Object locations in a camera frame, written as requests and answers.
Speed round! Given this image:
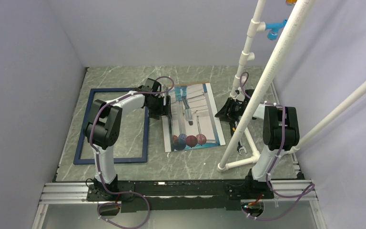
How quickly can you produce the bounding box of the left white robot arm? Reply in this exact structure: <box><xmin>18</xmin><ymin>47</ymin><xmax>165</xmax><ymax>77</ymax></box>
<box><xmin>82</xmin><ymin>78</ymin><xmax>173</xmax><ymax>200</ymax></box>

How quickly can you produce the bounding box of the white PVC pipe structure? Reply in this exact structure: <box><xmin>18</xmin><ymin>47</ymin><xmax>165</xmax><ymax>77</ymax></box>
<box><xmin>217</xmin><ymin>0</ymin><xmax>316</xmax><ymax>173</ymax></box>

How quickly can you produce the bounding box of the blue picture frame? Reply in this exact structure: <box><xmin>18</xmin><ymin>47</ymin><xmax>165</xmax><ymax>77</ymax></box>
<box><xmin>73</xmin><ymin>88</ymin><xmax>150</xmax><ymax>165</ymax></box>

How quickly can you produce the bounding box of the orange pipe fitting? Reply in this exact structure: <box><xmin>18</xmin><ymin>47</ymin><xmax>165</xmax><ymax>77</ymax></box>
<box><xmin>285</xmin><ymin>0</ymin><xmax>297</xmax><ymax>5</ymax></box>

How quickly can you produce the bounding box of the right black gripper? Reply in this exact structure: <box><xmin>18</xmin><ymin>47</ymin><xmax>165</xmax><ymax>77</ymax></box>
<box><xmin>214</xmin><ymin>98</ymin><xmax>246</xmax><ymax>123</ymax></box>

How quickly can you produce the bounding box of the white diagonal pole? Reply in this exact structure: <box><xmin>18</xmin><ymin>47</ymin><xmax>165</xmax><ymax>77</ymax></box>
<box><xmin>287</xmin><ymin>81</ymin><xmax>366</xmax><ymax>154</ymax></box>

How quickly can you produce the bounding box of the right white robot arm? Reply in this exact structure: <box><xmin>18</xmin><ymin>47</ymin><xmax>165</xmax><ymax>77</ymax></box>
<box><xmin>215</xmin><ymin>98</ymin><xmax>300</xmax><ymax>198</ymax></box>

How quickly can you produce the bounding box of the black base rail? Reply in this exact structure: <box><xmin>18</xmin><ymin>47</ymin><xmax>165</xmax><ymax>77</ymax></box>
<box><xmin>86</xmin><ymin>176</ymin><xmax>274</xmax><ymax>213</ymax></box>

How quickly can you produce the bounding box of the silver 24mm wrench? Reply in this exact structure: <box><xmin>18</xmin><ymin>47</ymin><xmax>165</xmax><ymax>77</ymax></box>
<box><xmin>237</xmin><ymin>140</ymin><xmax>247</xmax><ymax>155</ymax></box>

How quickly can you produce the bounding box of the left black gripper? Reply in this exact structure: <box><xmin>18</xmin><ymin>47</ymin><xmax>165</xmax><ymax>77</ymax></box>
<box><xmin>147</xmin><ymin>95</ymin><xmax>172</xmax><ymax>121</ymax></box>

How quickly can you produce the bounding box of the photo of woman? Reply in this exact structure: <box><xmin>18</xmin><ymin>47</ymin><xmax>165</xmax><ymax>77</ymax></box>
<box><xmin>162</xmin><ymin>83</ymin><xmax>226</xmax><ymax>153</ymax></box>

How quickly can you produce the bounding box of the blue pipe valve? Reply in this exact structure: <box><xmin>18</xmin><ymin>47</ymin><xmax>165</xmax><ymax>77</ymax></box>
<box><xmin>265</xmin><ymin>19</ymin><xmax>287</xmax><ymax>41</ymax></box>

